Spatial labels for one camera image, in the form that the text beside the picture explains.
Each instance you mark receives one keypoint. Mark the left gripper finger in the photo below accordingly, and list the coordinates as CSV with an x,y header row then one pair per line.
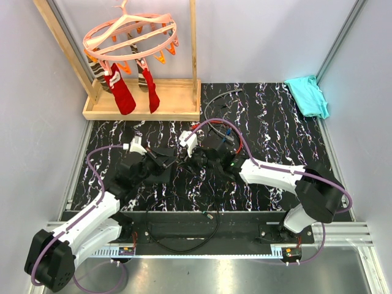
x,y
164,154
169,162

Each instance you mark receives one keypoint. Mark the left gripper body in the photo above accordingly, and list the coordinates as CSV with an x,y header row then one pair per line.
x,y
150,166

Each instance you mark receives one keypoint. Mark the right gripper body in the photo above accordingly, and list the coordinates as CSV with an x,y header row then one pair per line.
x,y
198,159

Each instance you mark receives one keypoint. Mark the black network switch box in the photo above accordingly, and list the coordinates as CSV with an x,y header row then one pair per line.
x,y
164,178

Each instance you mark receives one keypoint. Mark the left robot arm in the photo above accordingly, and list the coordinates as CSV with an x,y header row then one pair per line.
x,y
54,256

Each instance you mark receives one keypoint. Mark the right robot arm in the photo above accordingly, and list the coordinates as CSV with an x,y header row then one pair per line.
x,y
317,190

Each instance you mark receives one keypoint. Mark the black marbled mat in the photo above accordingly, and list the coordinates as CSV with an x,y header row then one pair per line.
x,y
265,113

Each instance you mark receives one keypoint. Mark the red sock right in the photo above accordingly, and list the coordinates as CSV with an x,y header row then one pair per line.
x,y
154,100

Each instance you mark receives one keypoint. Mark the red sock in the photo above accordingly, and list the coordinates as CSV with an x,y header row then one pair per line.
x,y
123,98
154,100

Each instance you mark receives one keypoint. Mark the red sock left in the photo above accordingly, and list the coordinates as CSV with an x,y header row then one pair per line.
x,y
123,98

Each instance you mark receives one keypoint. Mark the striped brown sock right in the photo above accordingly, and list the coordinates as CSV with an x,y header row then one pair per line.
x,y
141,80

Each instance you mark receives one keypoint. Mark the striped brown sock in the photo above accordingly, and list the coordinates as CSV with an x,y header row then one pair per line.
x,y
141,80
98,72

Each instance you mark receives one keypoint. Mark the striped brown sock left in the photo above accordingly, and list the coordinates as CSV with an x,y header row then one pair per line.
x,y
98,72

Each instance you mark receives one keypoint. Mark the teal folded cloth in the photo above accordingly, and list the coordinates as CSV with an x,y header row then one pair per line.
x,y
308,96

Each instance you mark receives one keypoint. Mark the pink round clip hanger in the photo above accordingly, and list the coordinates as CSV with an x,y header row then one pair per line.
x,y
132,37

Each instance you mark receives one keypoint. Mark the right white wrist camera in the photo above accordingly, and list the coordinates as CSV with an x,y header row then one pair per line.
x,y
188,140

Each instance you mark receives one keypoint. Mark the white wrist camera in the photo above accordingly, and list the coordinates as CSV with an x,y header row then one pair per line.
x,y
188,140
135,146

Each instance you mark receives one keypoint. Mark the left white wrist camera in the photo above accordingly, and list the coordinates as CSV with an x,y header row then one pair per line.
x,y
135,146

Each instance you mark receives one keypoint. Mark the wooden rack frame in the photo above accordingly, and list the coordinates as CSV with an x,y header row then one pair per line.
x,y
177,83

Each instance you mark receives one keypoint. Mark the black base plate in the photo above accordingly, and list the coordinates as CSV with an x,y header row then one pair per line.
x,y
239,233

